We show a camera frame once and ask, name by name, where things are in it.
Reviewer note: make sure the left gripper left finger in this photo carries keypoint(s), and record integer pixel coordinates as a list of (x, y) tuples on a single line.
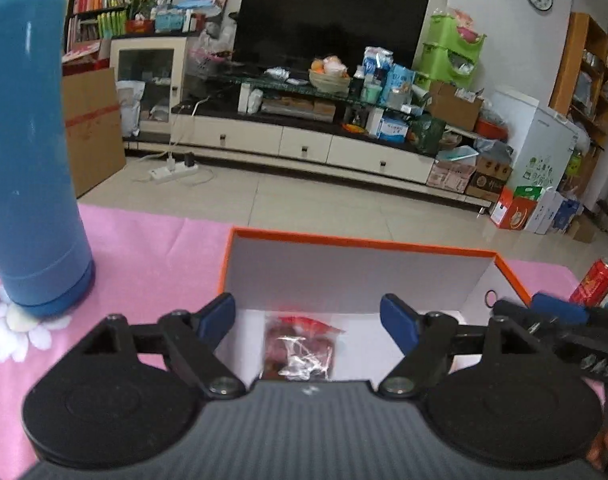
[(191, 340)]

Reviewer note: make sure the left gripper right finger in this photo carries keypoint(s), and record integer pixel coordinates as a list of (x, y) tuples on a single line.
[(423, 339)]

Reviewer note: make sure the red clear snack packet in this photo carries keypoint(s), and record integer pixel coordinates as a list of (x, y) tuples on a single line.
[(299, 349)]

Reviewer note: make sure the right hand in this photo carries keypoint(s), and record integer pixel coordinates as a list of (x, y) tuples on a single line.
[(598, 453)]

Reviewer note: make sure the red soda can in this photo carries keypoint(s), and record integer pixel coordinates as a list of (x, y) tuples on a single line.
[(593, 288)]

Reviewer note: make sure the pink floral tablecloth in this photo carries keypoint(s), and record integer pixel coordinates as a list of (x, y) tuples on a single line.
[(146, 266)]

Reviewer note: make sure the orange storage box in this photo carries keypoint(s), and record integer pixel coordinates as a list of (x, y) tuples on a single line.
[(341, 281)]

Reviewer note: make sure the orange gift box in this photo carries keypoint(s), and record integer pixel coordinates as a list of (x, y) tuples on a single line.
[(514, 207)]

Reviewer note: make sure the white power strip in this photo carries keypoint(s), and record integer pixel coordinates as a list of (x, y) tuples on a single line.
[(173, 170)]

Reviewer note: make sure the blue thermos bottle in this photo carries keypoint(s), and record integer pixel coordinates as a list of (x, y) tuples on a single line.
[(46, 264)]

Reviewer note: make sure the white chest freezer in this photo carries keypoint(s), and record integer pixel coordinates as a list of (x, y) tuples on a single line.
[(542, 139)]

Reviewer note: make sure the large cardboard box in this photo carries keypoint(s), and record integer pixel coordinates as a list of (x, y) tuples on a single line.
[(92, 120)]

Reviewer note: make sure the white tv stand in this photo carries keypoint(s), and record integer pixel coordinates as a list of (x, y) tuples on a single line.
[(269, 123)]

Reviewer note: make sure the wooden shelf unit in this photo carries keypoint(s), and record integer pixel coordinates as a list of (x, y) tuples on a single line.
[(581, 86)]

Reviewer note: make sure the white glass door cabinet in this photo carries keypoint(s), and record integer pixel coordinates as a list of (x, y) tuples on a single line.
[(158, 62)]

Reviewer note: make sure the fruit basket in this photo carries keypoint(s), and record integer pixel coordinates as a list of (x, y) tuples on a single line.
[(329, 75)]

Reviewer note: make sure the green stacking bins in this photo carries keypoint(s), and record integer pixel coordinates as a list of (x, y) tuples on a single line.
[(451, 51)]

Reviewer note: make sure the black television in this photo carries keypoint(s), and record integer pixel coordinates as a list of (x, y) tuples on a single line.
[(293, 33)]

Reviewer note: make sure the dark bookshelf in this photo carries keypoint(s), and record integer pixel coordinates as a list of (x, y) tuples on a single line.
[(91, 20)]

